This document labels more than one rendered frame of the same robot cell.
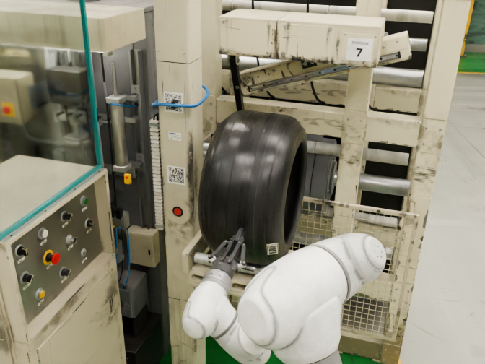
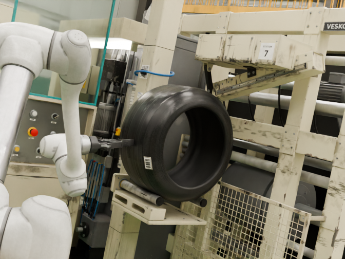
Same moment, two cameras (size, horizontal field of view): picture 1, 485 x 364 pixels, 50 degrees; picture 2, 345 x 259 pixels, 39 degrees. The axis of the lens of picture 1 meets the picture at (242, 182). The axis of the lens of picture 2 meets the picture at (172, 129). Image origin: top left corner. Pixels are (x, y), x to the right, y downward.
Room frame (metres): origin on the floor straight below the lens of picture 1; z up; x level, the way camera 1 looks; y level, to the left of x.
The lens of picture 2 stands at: (-0.23, -1.47, 1.37)
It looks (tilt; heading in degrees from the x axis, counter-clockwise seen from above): 3 degrees down; 36
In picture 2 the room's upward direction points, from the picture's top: 11 degrees clockwise
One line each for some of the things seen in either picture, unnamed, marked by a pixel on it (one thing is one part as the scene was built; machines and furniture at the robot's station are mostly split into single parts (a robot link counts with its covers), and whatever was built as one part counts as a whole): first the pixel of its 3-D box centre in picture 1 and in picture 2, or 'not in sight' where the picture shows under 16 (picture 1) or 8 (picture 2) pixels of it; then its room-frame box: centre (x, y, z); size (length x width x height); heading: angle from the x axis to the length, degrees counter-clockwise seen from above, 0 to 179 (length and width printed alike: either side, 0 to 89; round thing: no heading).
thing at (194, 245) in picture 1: (203, 238); (144, 184); (1.87, 0.16, 0.90); 0.40 x 0.03 x 0.10; 163
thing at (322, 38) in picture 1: (302, 36); (249, 53); (2.07, -0.22, 1.71); 0.61 x 0.25 x 0.15; 73
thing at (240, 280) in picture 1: (233, 278); (137, 204); (1.69, 0.03, 0.84); 0.36 x 0.09 x 0.06; 73
